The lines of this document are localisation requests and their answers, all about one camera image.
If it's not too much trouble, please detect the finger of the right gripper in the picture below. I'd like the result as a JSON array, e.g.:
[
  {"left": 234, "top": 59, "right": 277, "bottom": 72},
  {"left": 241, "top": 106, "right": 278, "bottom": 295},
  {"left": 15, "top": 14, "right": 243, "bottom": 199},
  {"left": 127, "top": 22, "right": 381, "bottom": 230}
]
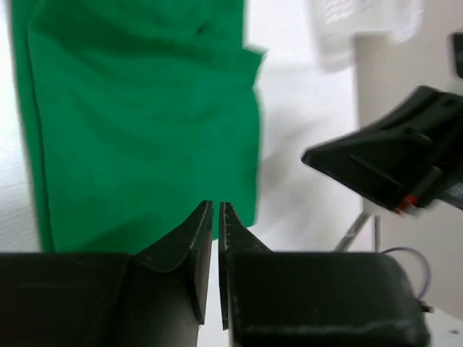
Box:
[{"left": 301, "top": 85, "right": 462, "bottom": 213}]

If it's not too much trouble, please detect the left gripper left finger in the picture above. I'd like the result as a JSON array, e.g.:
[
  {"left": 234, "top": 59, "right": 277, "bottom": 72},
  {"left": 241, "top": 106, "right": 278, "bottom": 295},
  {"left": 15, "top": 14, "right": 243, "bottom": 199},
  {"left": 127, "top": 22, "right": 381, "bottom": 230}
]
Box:
[{"left": 1, "top": 201, "right": 213, "bottom": 347}]

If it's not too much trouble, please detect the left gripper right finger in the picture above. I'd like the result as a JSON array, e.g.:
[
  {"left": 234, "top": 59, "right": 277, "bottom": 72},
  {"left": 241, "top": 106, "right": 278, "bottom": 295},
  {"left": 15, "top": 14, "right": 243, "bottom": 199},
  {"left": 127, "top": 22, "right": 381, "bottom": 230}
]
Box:
[{"left": 218, "top": 202, "right": 430, "bottom": 347}]

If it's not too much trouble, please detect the green t shirt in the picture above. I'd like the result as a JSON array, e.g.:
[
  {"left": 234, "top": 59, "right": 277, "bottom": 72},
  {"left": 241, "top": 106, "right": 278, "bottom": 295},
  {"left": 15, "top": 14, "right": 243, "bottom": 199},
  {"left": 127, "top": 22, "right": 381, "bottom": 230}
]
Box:
[{"left": 11, "top": 1, "right": 263, "bottom": 253}]

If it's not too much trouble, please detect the white plastic basket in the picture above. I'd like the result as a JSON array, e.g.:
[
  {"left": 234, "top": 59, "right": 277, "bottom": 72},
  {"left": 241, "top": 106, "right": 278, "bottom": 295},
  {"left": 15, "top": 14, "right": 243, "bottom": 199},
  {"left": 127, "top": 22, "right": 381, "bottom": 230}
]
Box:
[{"left": 307, "top": 0, "right": 424, "bottom": 72}]

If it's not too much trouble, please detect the aluminium frame rail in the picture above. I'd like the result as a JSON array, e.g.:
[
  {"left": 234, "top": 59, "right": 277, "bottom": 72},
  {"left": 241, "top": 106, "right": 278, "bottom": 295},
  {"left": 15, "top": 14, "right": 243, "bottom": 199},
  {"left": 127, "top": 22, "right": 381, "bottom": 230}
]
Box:
[{"left": 334, "top": 212, "right": 381, "bottom": 252}]

